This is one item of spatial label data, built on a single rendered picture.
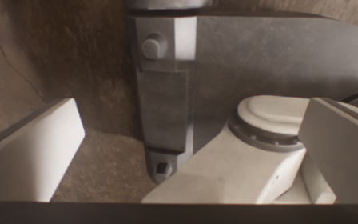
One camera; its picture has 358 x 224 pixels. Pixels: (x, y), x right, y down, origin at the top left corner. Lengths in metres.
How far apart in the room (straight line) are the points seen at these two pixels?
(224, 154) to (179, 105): 0.21
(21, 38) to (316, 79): 0.94
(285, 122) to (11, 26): 0.92
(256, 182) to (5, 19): 0.93
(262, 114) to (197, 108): 0.21
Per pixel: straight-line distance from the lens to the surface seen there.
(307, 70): 0.50
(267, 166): 0.32
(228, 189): 0.28
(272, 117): 0.35
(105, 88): 0.81
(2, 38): 1.03
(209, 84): 0.48
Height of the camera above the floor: 0.61
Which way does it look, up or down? 57 degrees down
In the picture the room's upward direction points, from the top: 157 degrees counter-clockwise
